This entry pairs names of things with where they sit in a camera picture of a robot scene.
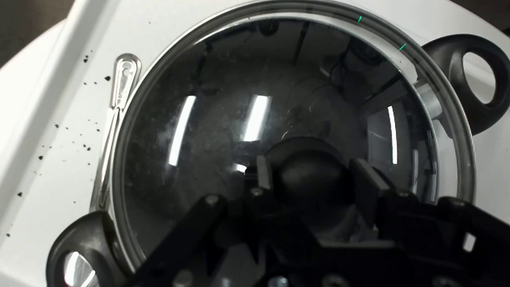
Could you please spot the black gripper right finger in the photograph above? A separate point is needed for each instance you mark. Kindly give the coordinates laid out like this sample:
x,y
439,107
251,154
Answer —
x,y
372,192

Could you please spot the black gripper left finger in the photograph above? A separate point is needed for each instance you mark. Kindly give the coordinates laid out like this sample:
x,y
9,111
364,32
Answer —
x,y
264,173

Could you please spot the glass lid with black knob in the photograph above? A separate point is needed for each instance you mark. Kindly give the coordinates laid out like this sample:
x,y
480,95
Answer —
x,y
224,117

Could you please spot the white plastic tray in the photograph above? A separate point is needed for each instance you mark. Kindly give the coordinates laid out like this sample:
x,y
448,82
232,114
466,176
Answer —
x,y
53,117

